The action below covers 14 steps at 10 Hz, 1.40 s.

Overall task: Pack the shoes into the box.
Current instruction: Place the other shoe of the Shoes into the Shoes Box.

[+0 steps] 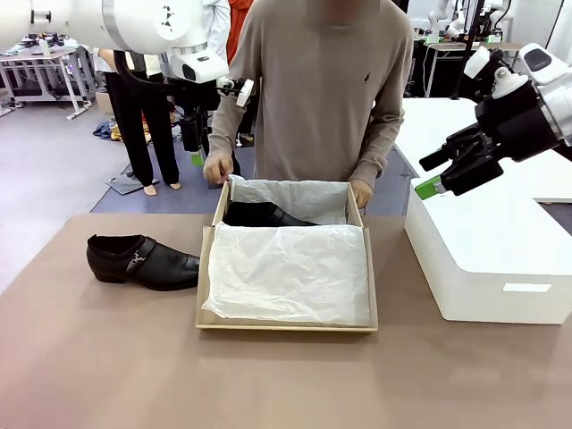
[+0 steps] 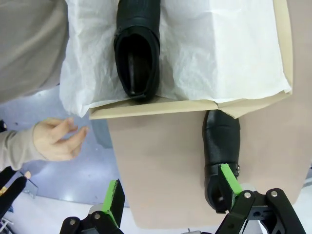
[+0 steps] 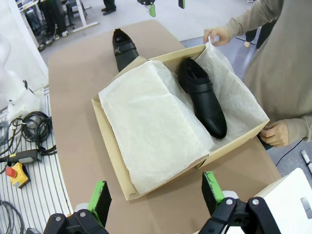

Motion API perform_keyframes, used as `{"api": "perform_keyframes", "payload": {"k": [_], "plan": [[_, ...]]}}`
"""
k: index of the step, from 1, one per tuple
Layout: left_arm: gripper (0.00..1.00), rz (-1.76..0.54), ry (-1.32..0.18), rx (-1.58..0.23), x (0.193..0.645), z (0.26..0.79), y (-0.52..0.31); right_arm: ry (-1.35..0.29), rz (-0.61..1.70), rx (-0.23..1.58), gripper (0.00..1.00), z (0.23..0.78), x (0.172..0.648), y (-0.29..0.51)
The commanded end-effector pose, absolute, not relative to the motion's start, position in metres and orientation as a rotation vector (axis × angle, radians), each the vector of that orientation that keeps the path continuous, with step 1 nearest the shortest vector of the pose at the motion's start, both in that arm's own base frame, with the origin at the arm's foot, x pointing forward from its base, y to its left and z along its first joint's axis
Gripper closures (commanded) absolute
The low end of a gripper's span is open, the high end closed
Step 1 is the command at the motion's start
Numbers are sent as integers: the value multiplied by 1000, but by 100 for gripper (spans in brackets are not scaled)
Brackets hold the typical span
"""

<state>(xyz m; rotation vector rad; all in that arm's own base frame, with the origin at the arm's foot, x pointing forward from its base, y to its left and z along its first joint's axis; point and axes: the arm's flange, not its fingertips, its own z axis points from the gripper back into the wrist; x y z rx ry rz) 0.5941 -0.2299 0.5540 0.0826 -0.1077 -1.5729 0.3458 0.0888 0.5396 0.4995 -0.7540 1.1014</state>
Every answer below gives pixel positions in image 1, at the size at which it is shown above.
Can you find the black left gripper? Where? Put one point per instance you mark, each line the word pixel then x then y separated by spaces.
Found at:
pixel 193 100

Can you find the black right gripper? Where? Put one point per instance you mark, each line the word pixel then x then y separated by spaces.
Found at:
pixel 518 123

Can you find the black leather buckle shoe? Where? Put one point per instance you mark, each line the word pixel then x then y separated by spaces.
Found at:
pixel 147 268
pixel 263 214

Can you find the white tissue paper sheet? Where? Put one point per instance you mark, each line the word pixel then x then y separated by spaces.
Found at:
pixel 286 272

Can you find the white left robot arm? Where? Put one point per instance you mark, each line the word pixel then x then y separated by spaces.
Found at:
pixel 89 22

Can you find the person's right forearm beige sleeve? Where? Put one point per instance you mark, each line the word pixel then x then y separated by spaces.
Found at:
pixel 228 129

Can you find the person's left forearm beige sleeve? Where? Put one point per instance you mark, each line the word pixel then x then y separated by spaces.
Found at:
pixel 380 147

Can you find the small white background robot arm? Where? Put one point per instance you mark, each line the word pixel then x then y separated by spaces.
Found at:
pixel 435 20

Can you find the brown cardboard shoe box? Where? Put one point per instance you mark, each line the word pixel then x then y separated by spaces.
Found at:
pixel 205 250

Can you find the person's right hand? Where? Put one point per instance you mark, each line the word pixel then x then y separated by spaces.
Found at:
pixel 218 169

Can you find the person's left hand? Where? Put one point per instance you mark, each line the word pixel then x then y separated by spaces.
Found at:
pixel 363 193

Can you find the mannequin white jacket black trousers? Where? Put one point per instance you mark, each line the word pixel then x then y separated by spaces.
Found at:
pixel 143 134

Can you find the pile of clothes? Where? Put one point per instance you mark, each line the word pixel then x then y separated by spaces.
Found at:
pixel 105 132

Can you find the small cardboard carton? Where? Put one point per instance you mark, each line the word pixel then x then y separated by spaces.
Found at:
pixel 105 103

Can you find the white plastic storage bin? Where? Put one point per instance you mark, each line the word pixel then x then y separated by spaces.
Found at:
pixel 482 268

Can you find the mannequin white shirt grey shorts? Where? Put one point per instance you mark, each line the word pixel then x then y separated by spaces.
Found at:
pixel 219 27

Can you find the red orange hanging garment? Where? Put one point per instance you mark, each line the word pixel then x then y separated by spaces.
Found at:
pixel 237 27

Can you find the wooden top desk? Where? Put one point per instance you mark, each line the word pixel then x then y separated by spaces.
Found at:
pixel 451 47

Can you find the black tripod pole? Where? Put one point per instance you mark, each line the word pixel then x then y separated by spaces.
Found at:
pixel 467 44

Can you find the person torso beige sweater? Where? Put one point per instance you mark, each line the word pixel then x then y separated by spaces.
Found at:
pixel 326 89

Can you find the white curtain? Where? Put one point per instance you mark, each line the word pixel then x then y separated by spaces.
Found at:
pixel 561 31

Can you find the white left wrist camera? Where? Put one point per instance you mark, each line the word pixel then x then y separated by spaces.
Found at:
pixel 245 91

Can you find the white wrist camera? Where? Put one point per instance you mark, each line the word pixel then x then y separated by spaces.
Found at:
pixel 477 62
pixel 245 91

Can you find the grey mannequin base plate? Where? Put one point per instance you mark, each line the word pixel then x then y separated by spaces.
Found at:
pixel 127 184

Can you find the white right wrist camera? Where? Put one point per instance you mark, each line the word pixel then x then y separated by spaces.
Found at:
pixel 477 62

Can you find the grey metal frame workbench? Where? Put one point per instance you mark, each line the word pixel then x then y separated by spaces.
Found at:
pixel 40 58

